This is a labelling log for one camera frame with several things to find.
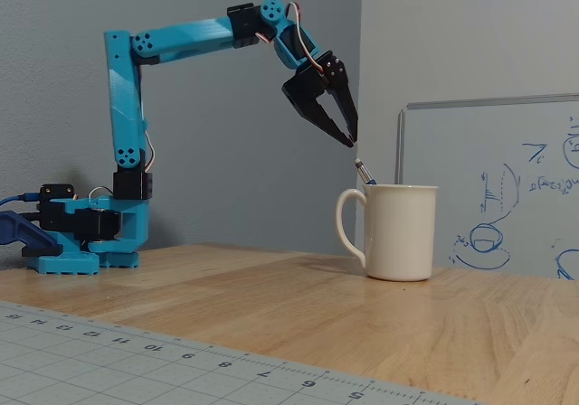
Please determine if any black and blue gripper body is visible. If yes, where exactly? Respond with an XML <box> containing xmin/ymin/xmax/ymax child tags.
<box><xmin>280</xmin><ymin>51</ymin><xmax>335</xmax><ymax>125</ymax></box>

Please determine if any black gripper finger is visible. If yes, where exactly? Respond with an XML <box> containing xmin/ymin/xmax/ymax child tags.
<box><xmin>311</xmin><ymin>96</ymin><xmax>356</xmax><ymax>149</ymax></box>
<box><xmin>323</xmin><ymin>52</ymin><xmax>360</xmax><ymax>143</ymax></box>

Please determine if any white ceramic mug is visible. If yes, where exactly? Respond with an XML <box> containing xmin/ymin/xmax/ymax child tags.
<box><xmin>335</xmin><ymin>184</ymin><xmax>440</xmax><ymax>283</ymax></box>

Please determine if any blue pen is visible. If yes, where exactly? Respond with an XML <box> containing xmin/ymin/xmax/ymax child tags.
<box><xmin>353</xmin><ymin>156</ymin><xmax>378</xmax><ymax>186</ymax></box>

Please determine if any whiteboard with blue drawings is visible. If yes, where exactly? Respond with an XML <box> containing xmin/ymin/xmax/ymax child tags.
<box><xmin>395</xmin><ymin>92</ymin><xmax>579</xmax><ymax>282</ymax></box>

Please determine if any dark blue table clamp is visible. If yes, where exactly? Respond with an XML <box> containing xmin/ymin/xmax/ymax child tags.
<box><xmin>0</xmin><ymin>210</ymin><xmax>62</xmax><ymax>259</ymax></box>

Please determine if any grey cutting mat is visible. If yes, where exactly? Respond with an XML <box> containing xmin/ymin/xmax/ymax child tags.
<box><xmin>0</xmin><ymin>299</ymin><xmax>481</xmax><ymax>405</ymax></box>

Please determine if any blue cable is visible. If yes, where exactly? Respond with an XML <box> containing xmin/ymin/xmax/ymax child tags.
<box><xmin>0</xmin><ymin>191</ymin><xmax>43</xmax><ymax>208</ymax></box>

